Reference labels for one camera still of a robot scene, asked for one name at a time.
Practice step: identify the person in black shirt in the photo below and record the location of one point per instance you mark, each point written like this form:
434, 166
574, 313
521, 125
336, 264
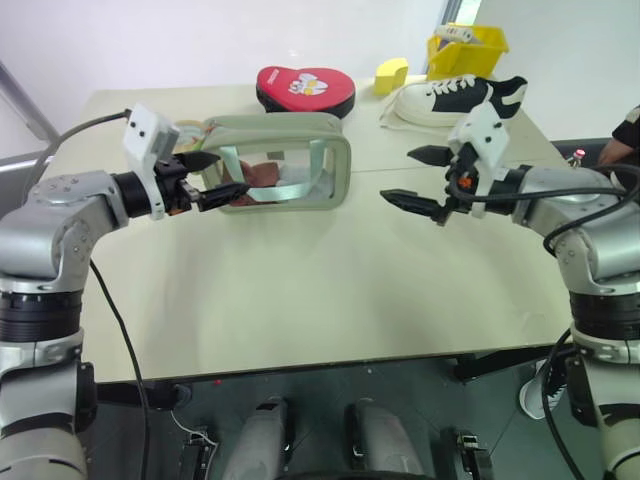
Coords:
625, 135

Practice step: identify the pale green toiletry bag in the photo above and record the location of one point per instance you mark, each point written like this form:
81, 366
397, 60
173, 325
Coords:
340, 170

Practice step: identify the yellow sponge block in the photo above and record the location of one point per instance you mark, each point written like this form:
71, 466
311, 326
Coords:
387, 77

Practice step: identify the grey metal frame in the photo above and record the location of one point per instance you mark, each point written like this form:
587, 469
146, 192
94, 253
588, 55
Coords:
25, 100

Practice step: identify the red heart-shaped case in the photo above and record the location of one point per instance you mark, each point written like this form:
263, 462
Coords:
305, 87

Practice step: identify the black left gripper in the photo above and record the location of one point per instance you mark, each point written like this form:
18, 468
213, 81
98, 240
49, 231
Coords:
172, 192

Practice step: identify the white box in bin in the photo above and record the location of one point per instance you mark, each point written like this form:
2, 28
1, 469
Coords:
455, 33

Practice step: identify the grey rounded robot leg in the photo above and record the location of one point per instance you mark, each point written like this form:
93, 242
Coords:
382, 440
257, 440

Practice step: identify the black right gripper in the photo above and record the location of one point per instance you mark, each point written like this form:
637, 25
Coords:
462, 172

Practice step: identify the yellow plastic bin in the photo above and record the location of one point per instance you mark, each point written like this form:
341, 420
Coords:
475, 55

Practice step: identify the bottle with red cap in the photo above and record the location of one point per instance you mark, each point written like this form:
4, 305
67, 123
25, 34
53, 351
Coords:
578, 157

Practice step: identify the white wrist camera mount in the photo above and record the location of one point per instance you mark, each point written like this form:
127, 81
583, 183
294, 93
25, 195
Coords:
487, 135
142, 130

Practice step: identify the white and black sneaker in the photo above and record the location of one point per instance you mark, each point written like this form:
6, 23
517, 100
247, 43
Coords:
440, 102

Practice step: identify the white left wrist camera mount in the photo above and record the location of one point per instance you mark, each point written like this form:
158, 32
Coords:
142, 130

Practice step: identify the brown item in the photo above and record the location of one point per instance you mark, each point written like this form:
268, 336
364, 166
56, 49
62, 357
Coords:
262, 175

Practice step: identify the black table frame bracket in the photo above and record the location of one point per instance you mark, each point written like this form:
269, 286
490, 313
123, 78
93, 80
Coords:
495, 365

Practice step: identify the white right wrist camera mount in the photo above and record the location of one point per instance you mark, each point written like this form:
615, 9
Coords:
487, 135

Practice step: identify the white shoe on floor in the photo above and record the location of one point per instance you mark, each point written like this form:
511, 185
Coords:
535, 395

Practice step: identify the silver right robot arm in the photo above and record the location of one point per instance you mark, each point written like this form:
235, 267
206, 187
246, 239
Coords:
595, 260

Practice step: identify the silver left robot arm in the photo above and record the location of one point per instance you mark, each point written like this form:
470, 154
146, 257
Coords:
45, 235

